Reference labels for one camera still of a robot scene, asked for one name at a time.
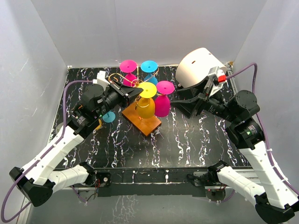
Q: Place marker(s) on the blue wine glass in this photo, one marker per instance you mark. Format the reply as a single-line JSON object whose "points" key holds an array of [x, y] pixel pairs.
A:
{"points": [[149, 67], [109, 117]]}

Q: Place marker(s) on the white cylindrical container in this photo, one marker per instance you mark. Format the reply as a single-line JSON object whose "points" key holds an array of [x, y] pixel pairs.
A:
{"points": [[195, 66]]}

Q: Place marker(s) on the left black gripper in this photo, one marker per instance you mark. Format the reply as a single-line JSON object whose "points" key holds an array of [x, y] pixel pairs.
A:
{"points": [[131, 92]]}

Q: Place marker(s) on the yellow wine glass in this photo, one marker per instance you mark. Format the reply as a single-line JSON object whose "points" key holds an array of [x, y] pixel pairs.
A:
{"points": [[146, 105], [99, 126]]}

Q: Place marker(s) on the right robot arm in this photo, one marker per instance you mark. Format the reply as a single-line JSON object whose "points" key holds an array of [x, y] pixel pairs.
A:
{"points": [[273, 199]]}

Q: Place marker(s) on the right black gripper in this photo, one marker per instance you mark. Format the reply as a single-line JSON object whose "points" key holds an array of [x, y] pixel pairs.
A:
{"points": [[187, 107]]}

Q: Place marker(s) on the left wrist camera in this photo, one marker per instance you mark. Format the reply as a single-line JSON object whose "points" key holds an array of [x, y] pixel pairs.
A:
{"points": [[100, 79]]}

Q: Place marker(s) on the gold wire glass rack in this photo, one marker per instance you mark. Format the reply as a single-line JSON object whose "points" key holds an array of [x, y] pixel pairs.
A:
{"points": [[145, 126]]}

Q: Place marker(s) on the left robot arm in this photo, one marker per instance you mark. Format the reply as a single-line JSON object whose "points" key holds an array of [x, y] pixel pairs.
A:
{"points": [[38, 179]]}

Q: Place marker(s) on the pink wine glass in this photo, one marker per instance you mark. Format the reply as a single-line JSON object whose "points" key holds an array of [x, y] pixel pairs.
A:
{"points": [[128, 67], [162, 102]]}

